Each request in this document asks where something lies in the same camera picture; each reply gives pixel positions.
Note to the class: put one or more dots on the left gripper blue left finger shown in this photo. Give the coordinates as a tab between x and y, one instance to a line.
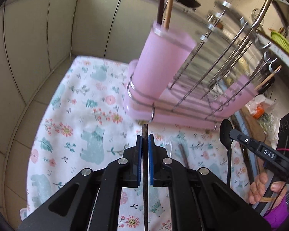
138	159

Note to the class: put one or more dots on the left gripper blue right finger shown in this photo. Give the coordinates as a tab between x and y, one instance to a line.
151	151

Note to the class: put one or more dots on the dark brown chopstick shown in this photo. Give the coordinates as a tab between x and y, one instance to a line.
145	172

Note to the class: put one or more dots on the black spoon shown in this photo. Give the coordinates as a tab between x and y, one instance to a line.
225	139

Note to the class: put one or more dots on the light wooden chopstick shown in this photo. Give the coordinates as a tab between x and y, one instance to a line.
168	14
268	78

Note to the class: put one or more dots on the dark chopstick gold band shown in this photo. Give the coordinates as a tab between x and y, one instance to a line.
160	12

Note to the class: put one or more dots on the dark chopstick on cloth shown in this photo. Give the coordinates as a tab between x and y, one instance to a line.
184	156

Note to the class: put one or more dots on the pink plastic drip tray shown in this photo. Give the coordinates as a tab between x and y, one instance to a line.
191	113

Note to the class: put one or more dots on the floral bear tablecloth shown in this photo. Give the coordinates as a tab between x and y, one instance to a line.
86	126

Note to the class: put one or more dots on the white orange paper bag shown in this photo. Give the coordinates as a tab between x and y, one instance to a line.
259	105

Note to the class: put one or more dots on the pink plastic cup far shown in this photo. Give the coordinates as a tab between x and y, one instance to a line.
234	98

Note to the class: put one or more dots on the pink plastic cup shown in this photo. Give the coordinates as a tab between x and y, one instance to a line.
164	52
234	98

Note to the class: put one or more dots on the pink plastic cup near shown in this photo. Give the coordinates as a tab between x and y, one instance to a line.
164	52

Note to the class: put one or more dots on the metal shelf rack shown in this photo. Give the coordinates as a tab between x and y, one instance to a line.
271	19

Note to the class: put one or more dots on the green plastic basket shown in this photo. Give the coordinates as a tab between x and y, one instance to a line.
281	40

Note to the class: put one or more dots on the chrome wire utensil rack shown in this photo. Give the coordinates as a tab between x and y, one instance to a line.
204	80

